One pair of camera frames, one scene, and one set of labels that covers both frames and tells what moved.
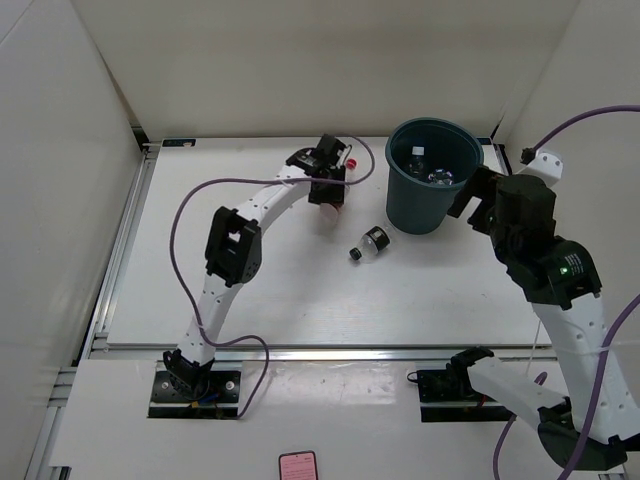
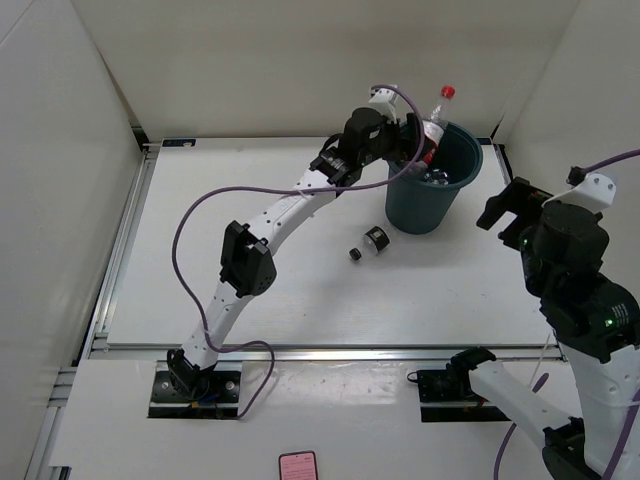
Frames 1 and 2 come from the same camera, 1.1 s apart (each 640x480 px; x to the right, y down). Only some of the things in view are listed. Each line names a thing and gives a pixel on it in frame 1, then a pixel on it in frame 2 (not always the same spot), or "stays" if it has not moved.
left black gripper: [335, 195] to [402, 145]
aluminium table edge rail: [326, 352] stays
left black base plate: [220, 402] stays
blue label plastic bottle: [441, 176] stays
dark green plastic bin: [426, 159] stays
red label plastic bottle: [328, 213] to [435, 125]
